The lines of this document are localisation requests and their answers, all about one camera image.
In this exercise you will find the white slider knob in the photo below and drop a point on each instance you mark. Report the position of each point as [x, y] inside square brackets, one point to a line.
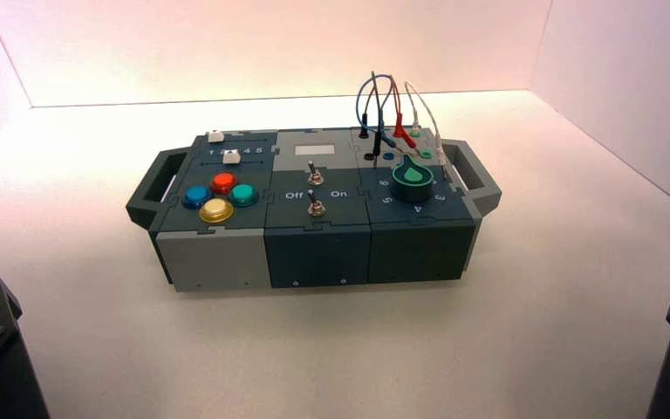
[215, 136]
[231, 157]

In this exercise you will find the grey and teal control box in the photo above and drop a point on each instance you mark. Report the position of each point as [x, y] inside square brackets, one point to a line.
[312, 248]

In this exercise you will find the small white display window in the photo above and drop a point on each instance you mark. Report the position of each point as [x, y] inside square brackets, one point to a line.
[314, 150]

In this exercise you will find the green rotary knob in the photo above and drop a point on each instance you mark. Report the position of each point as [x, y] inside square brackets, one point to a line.
[412, 186]

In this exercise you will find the green push button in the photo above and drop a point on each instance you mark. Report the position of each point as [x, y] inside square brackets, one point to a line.
[244, 195]

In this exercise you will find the red push button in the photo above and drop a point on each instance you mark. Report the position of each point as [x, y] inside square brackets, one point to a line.
[223, 183]

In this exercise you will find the yellow push button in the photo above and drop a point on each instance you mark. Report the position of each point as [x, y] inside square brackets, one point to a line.
[216, 210]

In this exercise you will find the blue push button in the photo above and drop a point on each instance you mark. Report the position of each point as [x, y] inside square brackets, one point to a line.
[196, 196]

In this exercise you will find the metal toggle switch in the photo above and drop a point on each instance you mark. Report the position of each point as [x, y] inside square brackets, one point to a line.
[314, 175]
[316, 207]

